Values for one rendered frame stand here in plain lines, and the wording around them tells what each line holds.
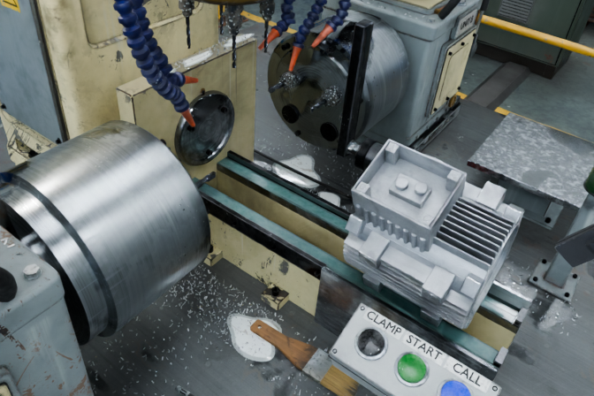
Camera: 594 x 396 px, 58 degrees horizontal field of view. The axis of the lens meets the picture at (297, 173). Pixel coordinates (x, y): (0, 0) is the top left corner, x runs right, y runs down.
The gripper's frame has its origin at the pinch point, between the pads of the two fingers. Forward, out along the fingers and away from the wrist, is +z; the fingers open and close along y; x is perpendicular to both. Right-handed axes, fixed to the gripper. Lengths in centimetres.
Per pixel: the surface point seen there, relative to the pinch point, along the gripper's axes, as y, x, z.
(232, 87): -13, -50, 42
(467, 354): 1.6, 6.7, 24.8
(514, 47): -311, -21, 129
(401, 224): 1.2, -13.1, 18.4
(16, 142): 13, -73, 74
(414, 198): -2.2, -14.6, 16.7
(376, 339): 18.1, -6.9, 16.6
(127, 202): 25, -37, 27
